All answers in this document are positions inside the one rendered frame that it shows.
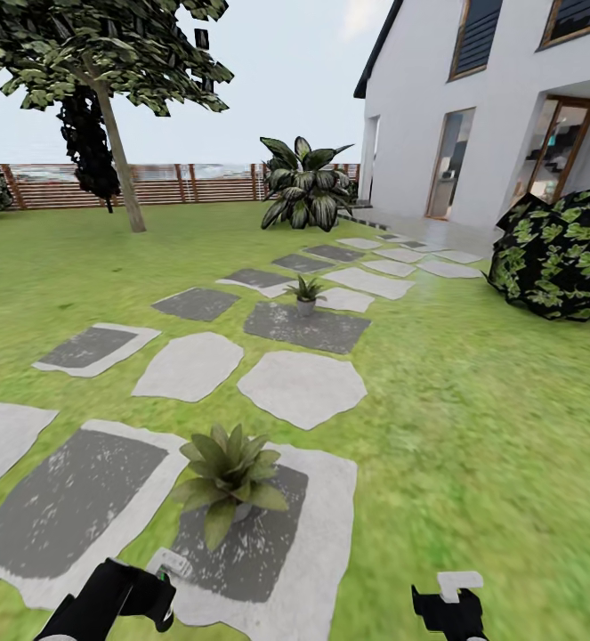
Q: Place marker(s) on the tree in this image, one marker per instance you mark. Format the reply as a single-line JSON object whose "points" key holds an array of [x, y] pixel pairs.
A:
{"points": [[110, 46], [87, 144]]}

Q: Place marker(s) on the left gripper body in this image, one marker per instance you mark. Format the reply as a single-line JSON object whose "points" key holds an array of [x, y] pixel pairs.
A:
{"points": [[157, 598]]}

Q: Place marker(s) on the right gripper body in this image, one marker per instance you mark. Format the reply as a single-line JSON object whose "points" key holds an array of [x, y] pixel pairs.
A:
{"points": [[439, 615]]}

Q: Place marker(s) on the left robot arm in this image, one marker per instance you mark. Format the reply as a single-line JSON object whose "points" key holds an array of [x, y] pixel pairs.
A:
{"points": [[116, 588]]}

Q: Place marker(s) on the insectifuge atomizer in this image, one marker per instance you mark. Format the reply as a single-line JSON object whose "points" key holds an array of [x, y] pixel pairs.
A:
{"points": [[162, 627]]}

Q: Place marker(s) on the door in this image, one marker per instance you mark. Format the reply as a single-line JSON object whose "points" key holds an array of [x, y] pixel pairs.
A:
{"points": [[557, 137]]}

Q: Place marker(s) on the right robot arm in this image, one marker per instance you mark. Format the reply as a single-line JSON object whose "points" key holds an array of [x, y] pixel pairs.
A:
{"points": [[455, 610]]}

